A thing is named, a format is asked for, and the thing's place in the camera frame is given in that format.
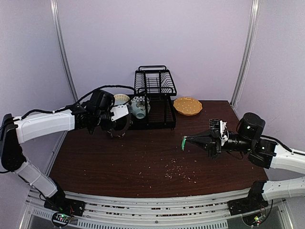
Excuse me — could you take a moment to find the metal keyring disc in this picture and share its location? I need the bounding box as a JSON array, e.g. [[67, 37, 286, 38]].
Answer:
[[107, 114, 131, 138]]

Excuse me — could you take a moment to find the black wire dish rack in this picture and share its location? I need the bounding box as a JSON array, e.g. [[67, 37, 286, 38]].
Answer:
[[129, 65, 177, 130]]

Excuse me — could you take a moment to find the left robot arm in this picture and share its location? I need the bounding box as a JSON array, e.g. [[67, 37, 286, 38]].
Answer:
[[0, 89, 129, 212]]

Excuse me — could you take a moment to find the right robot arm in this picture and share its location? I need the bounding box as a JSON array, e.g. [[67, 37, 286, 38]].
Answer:
[[181, 112, 305, 211]]

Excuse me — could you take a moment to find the yellow checked bowl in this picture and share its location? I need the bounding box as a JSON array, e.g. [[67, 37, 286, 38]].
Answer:
[[114, 94, 130, 105]]

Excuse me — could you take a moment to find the yellow dotted plate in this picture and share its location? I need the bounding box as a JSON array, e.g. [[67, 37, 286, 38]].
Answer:
[[173, 97, 203, 116]]

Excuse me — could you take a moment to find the green floral bowl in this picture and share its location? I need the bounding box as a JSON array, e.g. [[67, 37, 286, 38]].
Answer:
[[132, 101, 151, 119]]

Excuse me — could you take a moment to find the white black dotted bowl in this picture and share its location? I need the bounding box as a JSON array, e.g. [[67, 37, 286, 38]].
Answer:
[[131, 96, 150, 104]]

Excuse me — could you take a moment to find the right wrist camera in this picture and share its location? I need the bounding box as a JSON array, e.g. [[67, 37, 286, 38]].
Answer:
[[219, 120, 229, 146]]

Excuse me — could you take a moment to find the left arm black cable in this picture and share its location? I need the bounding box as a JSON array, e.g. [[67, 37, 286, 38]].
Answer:
[[0, 84, 135, 134]]

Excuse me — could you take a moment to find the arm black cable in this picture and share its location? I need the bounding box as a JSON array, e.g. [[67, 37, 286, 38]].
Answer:
[[0, 84, 135, 134], [261, 135, 305, 156]]

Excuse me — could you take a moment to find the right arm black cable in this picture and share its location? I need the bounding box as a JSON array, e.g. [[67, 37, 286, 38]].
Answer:
[[261, 135, 305, 156]]

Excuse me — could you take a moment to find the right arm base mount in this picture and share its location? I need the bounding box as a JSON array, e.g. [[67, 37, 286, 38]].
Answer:
[[227, 197, 269, 216]]

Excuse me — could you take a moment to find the aluminium front rail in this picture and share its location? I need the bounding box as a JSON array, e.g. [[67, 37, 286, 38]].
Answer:
[[22, 187, 295, 229]]

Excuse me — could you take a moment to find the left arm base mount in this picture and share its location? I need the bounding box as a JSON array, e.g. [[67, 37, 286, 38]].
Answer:
[[44, 198, 85, 216]]

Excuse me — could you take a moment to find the left aluminium frame post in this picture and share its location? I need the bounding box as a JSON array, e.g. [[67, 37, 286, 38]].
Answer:
[[50, 0, 81, 108]]

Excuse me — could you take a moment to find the aluminium frame post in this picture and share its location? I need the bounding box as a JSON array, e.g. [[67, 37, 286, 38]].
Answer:
[[230, 0, 261, 109], [50, 0, 81, 108]]

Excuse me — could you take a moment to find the right aluminium frame post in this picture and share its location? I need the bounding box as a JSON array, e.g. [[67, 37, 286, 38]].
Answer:
[[230, 0, 261, 109]]

